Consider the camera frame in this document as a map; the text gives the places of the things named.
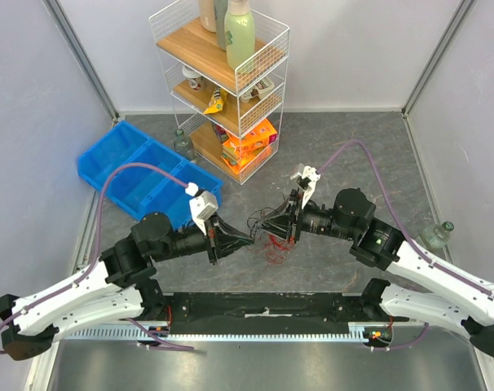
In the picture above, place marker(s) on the right glass bottle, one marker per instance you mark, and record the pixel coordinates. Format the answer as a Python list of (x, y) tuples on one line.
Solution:
[(436, 236)]

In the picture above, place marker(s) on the glass bottle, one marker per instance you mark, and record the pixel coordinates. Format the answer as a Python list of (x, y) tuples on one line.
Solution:
[(436, 236), (183, 145)]

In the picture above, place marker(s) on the yellow snack bag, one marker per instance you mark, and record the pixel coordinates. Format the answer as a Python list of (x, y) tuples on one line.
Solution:
[(217, 101)]

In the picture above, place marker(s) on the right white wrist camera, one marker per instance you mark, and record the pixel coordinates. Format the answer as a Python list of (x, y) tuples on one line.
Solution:
[(306, 177)]

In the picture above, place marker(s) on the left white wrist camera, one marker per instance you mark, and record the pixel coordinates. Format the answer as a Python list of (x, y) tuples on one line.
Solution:
[(203, 204)]

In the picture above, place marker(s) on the beige bottle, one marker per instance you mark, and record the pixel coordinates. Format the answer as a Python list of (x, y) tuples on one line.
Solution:
[(207, 16)]

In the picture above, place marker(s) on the orange snack box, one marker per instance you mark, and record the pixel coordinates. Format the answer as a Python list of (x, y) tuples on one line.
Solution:
[(238, 153)]

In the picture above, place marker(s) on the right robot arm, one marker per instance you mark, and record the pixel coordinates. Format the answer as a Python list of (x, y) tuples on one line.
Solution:
[(455, 299)]

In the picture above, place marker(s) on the white cup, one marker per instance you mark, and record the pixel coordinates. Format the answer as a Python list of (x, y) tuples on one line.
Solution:
[(196, 81)]

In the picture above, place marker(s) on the green bottle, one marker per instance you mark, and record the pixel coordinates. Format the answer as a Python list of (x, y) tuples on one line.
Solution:
[(239, 33)]

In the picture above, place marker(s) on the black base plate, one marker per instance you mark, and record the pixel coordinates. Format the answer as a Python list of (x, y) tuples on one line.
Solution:
[(267, 313)]

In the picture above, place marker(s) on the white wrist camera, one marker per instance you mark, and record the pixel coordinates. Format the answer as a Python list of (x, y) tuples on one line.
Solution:
[(306, 177), (203, 204)]

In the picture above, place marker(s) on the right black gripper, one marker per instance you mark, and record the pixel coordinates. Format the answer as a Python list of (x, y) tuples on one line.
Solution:
[(293, 217)]

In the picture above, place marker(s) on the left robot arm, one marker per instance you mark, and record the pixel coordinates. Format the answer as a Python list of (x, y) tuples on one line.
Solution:
[(120, 285)]

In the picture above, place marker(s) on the grey-green bottle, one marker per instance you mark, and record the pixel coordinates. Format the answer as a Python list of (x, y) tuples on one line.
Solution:
[(220, 10)]

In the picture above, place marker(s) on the slotted cable duct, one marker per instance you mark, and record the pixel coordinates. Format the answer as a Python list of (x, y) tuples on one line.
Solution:
[(128, 332)]

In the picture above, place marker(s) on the white wire shelf rack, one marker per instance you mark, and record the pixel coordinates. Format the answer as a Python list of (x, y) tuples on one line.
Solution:
[(181, 40)]

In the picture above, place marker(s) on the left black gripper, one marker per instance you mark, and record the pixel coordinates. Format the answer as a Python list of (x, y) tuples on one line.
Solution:
[(221, 237)]

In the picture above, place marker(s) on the left glass bottle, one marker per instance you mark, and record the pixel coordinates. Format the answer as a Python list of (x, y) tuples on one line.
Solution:
[(183, 145)]

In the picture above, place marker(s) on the blue plastic bin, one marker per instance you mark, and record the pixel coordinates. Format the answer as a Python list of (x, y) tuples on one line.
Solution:
[(140, 191)]

